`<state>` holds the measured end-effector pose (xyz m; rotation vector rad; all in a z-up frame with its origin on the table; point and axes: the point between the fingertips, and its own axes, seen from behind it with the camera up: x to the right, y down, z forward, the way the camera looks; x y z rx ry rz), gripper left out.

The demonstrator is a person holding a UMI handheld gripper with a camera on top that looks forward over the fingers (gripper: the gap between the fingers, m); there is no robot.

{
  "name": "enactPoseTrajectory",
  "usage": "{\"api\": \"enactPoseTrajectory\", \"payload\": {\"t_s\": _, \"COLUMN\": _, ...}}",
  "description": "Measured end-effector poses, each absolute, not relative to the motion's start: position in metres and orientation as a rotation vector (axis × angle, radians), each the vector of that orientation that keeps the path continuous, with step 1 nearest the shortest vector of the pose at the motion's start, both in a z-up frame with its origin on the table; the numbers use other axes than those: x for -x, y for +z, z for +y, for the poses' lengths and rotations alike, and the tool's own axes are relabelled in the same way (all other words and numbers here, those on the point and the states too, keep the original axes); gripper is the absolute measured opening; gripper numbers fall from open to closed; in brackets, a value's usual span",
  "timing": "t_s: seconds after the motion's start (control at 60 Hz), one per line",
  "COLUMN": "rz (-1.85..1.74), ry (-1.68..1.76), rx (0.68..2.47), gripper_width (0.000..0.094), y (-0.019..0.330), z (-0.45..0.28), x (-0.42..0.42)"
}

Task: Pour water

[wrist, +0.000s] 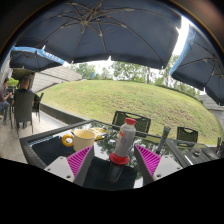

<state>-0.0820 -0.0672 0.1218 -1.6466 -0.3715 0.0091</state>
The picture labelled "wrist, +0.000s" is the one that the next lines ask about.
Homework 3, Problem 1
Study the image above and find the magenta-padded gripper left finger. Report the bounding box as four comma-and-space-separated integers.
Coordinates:
44, 145, 96, 187

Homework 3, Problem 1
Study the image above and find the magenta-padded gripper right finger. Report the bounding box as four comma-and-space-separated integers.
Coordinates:
133, 144, 184, 185

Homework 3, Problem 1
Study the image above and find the red-capped clear drink bottle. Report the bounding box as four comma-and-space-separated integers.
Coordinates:
113, 117, 137, 158

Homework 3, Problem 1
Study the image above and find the grey umbrella pole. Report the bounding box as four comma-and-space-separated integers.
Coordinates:
155, 125, 172, 155

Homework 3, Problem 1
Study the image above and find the dark wicker-edged side table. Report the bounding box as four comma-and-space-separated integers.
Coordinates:
166, 138, 224, 168

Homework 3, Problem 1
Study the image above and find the dark mesh-back chair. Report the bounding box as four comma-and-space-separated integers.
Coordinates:
175, 126, 199, 144
215, 136, 224, 158
111, 110, 152, 134

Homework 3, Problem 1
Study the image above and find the yellow snack packet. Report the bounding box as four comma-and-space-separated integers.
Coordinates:
89, 126, 109, 141

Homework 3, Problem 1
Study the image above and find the dark wicker chair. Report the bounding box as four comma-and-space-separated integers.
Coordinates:
13, 92, 36, 134
33, 92, 45, 123

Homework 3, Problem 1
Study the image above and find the person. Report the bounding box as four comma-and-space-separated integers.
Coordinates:
0, 78, 14, 126
15, 77, 40, 101

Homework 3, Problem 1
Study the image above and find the navy umbrella with light-blue edge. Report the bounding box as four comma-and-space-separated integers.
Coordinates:
169, 24, 224, 106

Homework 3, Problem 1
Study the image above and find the small navy umbrella blue trim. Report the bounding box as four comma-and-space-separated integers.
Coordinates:
9, 45, 66, 73

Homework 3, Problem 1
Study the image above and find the large navy patio umbrella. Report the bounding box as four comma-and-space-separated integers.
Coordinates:
14, 0, 183, 70

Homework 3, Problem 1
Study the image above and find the cream mug with yellow handle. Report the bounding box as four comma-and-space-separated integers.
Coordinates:
61, 129, 97, 153

